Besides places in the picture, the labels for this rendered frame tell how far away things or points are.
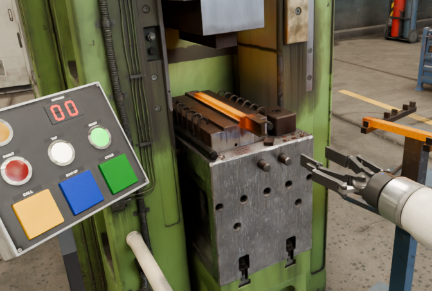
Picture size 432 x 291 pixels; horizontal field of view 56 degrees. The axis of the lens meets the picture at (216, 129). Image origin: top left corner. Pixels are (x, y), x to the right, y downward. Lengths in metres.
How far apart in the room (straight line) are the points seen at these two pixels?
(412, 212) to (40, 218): 0.69
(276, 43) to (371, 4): 8.01
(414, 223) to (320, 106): 0.92
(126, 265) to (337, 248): 1.27
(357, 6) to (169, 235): 8.13
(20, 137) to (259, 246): 0.85
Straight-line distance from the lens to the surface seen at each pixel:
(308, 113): 1.60
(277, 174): 1.33
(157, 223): 1.45
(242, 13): 1.20
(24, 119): 0.94
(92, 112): 1.01
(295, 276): 1.62
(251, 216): 1.35
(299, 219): 1.48
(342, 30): 9.05
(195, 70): 1.69
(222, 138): 1.25
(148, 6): 1.24
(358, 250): 2.40
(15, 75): 6.56
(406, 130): 1.39
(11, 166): 0.90
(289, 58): 1.49
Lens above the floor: 1.43
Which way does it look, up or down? 21 degrees down
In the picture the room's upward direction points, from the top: 4 degrees counter-clockwise
